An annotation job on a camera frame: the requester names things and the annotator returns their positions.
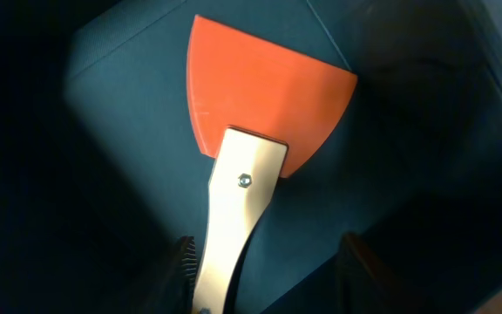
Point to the dark green open box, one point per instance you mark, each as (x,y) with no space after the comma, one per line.
(414,166)

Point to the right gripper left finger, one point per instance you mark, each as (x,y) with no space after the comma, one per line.
(172,291)

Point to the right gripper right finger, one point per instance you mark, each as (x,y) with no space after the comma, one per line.
(365,284)

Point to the orange scraper wooden handle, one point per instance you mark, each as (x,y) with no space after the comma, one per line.
(260,111)

